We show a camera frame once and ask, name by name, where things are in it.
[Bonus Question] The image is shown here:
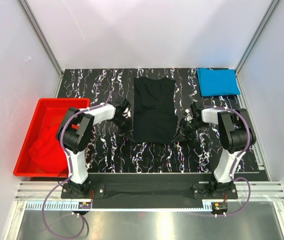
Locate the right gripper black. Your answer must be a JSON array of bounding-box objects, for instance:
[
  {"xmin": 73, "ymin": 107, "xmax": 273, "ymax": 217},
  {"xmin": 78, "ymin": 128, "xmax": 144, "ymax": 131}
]
[{"xmin": 172, "ymin": 118, "xmax": 208, "ymax": 144}]

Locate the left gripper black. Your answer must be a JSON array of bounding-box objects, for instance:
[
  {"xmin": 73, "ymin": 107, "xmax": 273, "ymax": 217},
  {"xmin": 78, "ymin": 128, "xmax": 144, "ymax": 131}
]
[{"xmin": 112, "ymin": 116, "xmax": 135, "ymax": 143}]

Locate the black t shirt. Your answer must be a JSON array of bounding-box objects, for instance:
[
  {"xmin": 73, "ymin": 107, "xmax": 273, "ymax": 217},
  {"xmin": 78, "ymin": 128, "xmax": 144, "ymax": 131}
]
[{"xmin": 133, "ymin": 76, "xmax": 178, "ymax": 144}]

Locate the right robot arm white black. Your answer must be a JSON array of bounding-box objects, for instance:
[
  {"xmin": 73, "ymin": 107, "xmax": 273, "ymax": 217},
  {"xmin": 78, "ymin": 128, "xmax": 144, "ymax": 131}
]
[{"xmin": 172, "ymin": 102, "xmax": 256, "ymax": 200}]

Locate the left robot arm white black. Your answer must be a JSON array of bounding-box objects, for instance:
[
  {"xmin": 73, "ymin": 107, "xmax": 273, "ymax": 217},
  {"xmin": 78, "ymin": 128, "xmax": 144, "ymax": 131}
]
[{"xmin": 56, "ymin": 96, "xmax": 133, "ymax": 198}]

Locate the folded blue t shirt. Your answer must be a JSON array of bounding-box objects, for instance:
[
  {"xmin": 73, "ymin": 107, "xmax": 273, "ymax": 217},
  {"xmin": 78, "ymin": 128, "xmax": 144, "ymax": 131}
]
[{"xmin": 197, "ymin": 68, "xmax": 240, "ymax": 97}]

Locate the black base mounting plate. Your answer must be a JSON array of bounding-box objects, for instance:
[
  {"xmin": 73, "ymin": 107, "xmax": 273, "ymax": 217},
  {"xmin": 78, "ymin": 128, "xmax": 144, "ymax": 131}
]
[{"xmin": 61, "ymin": 173, "xmax": 238, "ymax": 210}]

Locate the red t shirt in bin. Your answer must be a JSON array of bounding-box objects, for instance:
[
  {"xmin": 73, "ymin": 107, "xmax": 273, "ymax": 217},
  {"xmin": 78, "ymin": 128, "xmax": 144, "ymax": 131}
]
[{"xmin": 28, "ymin": 124, "xmax": 68, "ymax": 174}]

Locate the right connector board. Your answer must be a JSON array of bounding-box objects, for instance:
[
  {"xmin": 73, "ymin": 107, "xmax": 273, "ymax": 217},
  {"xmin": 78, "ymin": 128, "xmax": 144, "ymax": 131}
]
[{"xmin": 212, "ymin": 202, "xmax": 228, "ymax": 212}]

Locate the connector board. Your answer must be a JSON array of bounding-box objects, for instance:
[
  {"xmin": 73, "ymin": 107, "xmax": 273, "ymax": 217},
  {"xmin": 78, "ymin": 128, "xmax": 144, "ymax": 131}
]
[
  {"xmin": 78, "ymin": 201, "xmax": 92, "ymax": 210},
  {"xmin": 212, "ymin": 202, "xmax": 228, "ymax": 212}
]

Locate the red plastic bin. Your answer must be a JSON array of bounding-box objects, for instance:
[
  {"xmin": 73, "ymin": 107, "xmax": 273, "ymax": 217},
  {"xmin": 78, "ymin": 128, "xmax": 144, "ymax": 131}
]
[{"xmin": 13, "ymin": 98, "xmax": 90, "ymax": 178}]

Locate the left connector board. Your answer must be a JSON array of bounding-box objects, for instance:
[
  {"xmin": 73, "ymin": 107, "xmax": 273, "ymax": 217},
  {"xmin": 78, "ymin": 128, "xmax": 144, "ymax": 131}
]
[{"xmin": 78, "ymin": 201, "xmax": 92, "ymax": 210}]

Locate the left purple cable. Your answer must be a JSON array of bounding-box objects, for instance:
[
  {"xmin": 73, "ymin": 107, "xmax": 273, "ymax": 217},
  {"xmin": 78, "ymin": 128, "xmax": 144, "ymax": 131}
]
[{"xmin": 41, "ymin": 91, "xmax": 114, "ymax": 238}]

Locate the white cable duct strip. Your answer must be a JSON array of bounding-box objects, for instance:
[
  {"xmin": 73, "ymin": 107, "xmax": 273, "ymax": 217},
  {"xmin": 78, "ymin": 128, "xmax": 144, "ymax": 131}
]
[{"xmin": 26, "ymin": 200, "xmax": 213, "ymax": 213}]

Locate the left aluminium frame post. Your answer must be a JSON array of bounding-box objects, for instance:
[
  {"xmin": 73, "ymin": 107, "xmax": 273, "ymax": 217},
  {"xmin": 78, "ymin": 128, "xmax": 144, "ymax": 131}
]
[{"xmin": 16, "ymin": 0, "xmax": 64, "ymax": 76}]

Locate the aluminium frame post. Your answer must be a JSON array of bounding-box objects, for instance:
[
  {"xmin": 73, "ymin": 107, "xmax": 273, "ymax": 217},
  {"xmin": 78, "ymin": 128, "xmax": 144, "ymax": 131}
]
[
  {"xmin": 234, "ymin": 0, "xmax": 282, "ymax": 75},
  {"xmin": 16, "ymin": 0, "xmax": 64, "ymax": 76}
]

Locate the right aluminium frame post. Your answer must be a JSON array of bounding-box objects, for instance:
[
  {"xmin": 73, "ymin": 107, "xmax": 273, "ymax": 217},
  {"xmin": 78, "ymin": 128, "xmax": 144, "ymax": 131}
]
[{"xmin": 234, "ymin": 0, "xmax": 282, "ymax": 75}]

